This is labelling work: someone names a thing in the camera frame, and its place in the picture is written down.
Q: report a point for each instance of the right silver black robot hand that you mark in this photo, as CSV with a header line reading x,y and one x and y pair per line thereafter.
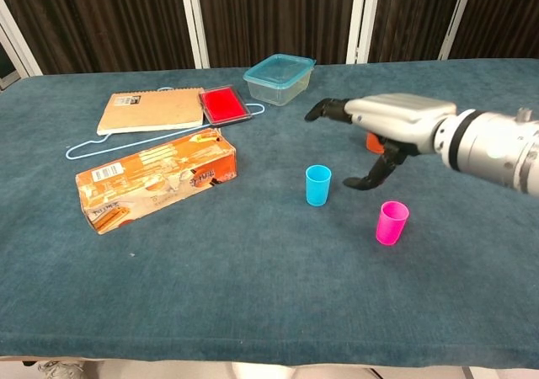
x,y
391,111

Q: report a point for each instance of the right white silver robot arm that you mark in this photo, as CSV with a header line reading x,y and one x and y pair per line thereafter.
x,y
492,147

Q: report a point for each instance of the red ink pad case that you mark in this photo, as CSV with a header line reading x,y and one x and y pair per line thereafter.
x,y
223,104

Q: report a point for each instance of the white partition post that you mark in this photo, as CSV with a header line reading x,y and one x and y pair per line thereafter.
x,y
361,21
457,17
194,25
19,44

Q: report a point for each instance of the orange plastic cup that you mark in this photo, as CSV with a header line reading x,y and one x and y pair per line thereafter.
x,y
374,145

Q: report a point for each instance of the white grey sneaker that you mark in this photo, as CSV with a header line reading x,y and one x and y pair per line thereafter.
x,y
63,370

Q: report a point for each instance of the pink plastic cup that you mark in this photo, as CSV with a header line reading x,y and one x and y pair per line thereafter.
x,y
391,227

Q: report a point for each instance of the teal table cloth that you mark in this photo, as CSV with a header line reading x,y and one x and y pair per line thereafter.
x,y
252,278

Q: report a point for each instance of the light blue plastic cup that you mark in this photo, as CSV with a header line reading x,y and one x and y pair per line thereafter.
x,y
318,189

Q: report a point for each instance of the brown spiral notebook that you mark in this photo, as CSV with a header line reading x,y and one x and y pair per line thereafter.
x,y
151,109

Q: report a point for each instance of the orange worn cardboard box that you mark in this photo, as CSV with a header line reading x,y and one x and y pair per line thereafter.
x,y
156,181

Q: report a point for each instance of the clear container with teal lid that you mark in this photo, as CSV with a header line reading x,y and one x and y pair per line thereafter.
x,y
278,80

